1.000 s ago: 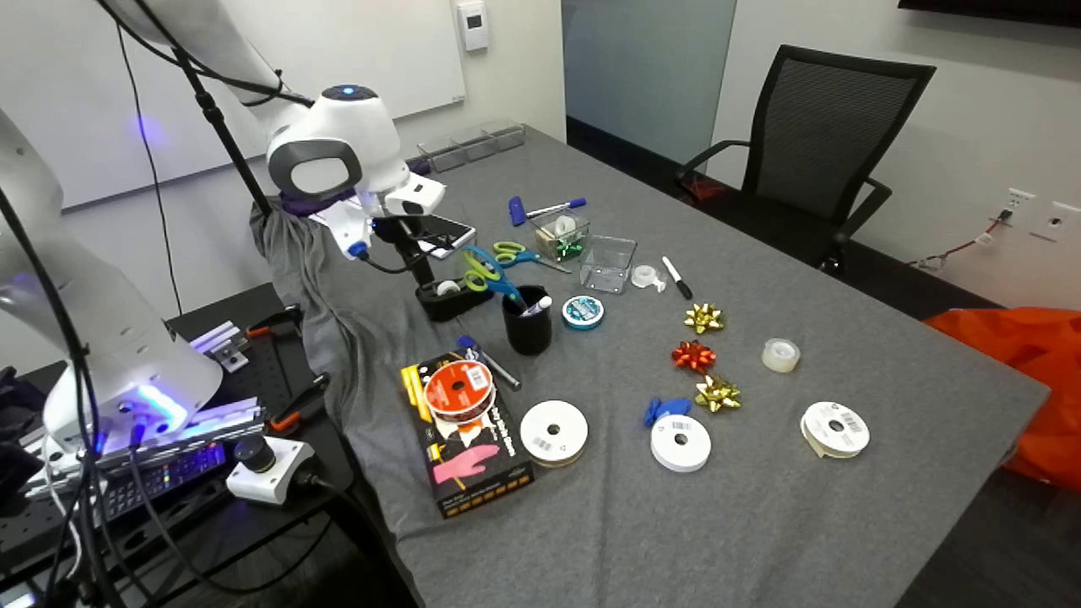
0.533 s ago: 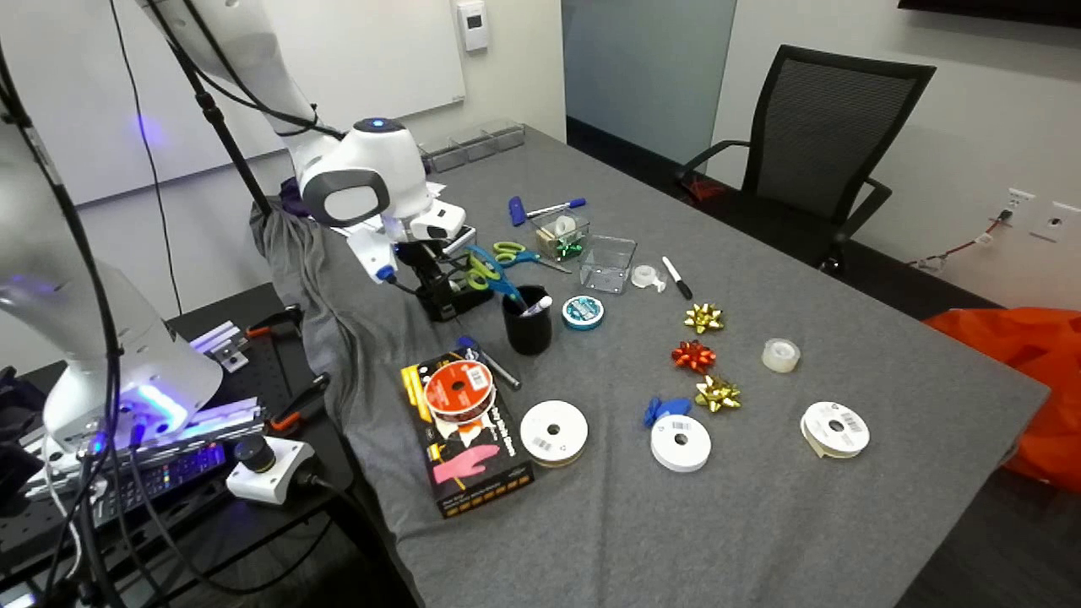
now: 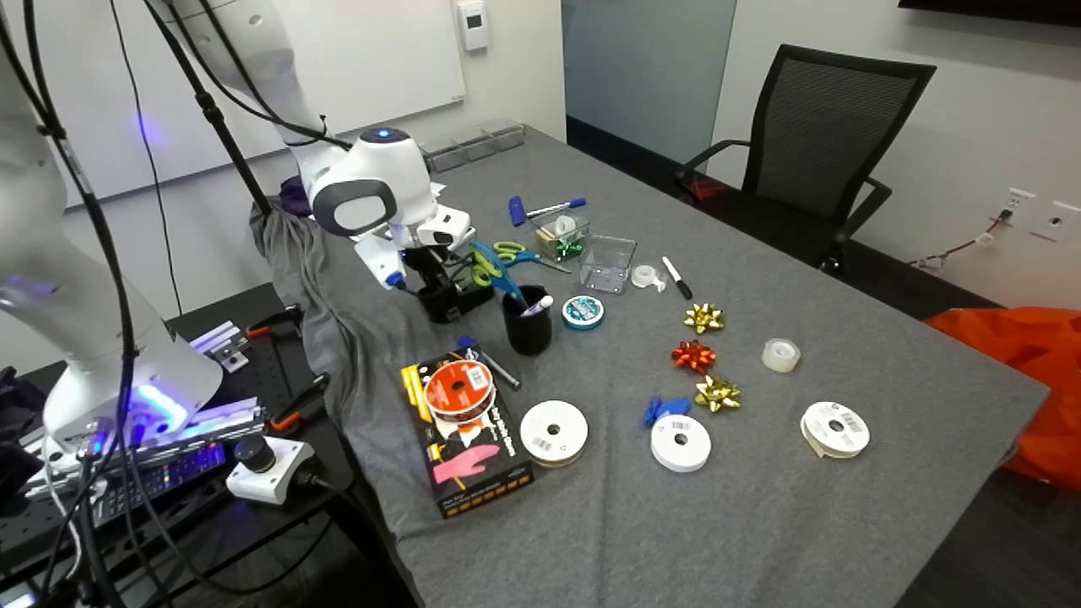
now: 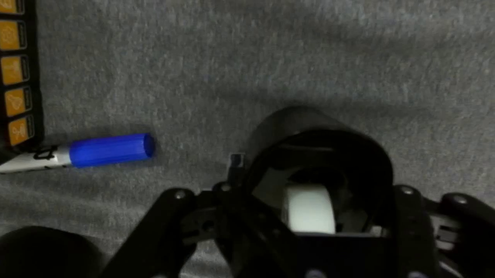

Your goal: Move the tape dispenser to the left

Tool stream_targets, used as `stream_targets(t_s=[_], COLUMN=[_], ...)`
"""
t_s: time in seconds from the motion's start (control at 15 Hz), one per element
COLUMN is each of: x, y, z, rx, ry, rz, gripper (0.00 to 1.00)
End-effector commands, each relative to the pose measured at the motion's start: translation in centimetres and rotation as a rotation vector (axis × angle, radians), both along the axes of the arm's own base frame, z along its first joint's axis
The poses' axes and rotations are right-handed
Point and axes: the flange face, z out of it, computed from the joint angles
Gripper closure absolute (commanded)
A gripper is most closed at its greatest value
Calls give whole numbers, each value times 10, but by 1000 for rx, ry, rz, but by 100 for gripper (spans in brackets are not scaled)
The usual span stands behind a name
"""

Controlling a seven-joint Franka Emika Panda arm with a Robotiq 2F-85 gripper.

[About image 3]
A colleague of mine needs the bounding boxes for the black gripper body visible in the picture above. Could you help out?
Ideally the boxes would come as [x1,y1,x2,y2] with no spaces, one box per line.
[398,244,479,300]

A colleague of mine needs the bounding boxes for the small clear tape dispenser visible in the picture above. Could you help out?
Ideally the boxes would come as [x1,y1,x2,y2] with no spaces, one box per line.
[533,213,592,264]

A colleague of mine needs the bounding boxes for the teal tape roll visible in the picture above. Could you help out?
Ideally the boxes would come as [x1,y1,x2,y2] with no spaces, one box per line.
[558,289,607,335]

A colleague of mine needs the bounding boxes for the clear tape roll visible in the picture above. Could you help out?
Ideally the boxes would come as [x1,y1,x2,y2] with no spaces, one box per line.
[628,261,668,293]

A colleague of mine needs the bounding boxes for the green blue scissors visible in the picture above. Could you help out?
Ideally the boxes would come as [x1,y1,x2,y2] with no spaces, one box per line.
[468,236,567,297]

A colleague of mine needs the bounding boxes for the black mug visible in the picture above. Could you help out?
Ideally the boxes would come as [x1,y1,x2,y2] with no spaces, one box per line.
[500,284,553,359]

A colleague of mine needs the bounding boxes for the blue capped marker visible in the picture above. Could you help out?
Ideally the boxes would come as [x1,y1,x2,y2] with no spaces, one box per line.
[453,330,523,393]

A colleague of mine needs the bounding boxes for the red ribbon spool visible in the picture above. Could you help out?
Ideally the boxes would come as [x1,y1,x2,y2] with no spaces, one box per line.
[424,359,500,423]

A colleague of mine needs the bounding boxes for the blue white marker pen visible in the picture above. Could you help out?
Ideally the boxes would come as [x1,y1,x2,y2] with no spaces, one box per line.
[523,195,592,219]

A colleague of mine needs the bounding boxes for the clear plastic box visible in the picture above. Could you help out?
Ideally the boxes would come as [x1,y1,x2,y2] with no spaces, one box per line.
[579,228,641,297]

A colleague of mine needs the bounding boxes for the large white ribbon spool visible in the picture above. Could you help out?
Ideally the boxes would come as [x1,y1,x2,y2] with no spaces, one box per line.
[518,397,592,465]

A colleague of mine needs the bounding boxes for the purple cloth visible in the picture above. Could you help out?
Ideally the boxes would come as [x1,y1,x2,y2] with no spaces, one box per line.
[277,177,317,224]

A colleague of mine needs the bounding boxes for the black bar clamp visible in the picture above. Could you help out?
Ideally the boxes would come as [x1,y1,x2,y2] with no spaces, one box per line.
[240,306,307,347]

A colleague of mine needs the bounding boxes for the black printed cardboard box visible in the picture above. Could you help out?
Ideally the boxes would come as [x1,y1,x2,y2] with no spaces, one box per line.
[398,351,538,523]

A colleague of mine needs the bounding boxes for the black white marker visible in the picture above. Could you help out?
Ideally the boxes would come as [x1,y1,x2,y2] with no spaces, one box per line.
[659,252,700,305]

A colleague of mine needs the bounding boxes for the blue gift bow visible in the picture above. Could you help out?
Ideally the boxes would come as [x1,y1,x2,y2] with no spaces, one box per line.
[640,396,693,433]

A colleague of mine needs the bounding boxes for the red gift bow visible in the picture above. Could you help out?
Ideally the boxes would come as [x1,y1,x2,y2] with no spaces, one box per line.
[668,339,719,376]

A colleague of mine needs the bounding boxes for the gold gift bow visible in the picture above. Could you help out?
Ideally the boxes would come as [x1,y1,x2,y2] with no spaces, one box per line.
[693,376,744,414]
[683,300,726,339]

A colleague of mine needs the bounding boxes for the white whiteboard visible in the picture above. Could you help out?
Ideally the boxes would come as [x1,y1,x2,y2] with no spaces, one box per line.
[20,0,471,213]

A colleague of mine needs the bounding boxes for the white box black knob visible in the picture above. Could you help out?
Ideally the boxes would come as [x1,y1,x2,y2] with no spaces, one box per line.
[225,433,317,508]

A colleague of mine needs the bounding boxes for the gray table cloth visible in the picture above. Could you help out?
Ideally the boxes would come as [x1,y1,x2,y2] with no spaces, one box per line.
[246,121,1052,608]

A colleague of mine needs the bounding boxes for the white spool gold ribbon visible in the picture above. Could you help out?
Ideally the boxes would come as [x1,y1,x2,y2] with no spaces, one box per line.
[798,397,877,464]

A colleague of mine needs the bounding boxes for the black mesh office chair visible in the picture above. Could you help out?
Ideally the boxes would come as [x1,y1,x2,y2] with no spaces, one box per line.
[674,45,940,272]

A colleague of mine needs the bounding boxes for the orange bag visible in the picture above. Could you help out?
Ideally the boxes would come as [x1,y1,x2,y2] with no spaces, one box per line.
[925,305,1081,494]

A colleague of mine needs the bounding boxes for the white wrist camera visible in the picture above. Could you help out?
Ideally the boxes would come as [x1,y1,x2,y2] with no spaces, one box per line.
[414,205,478,252]

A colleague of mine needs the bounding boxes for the orange handled bar clamp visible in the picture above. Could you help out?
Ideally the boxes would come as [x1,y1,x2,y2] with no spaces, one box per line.
[265,376,335,439]

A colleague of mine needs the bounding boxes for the white wall thermostat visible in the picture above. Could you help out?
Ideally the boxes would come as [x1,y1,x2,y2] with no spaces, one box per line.
[453,0,494,56]

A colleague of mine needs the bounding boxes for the black cable bundle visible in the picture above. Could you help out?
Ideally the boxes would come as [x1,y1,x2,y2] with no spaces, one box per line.
[0,14,147,608]

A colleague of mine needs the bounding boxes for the white wall outlet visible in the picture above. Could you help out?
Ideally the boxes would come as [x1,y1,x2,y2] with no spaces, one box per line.
[1000,181,1040,228]
[1040,198,1081,245]

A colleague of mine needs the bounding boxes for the black wall television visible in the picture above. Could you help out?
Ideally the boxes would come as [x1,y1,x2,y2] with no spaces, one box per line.
[897,0,1081,29]

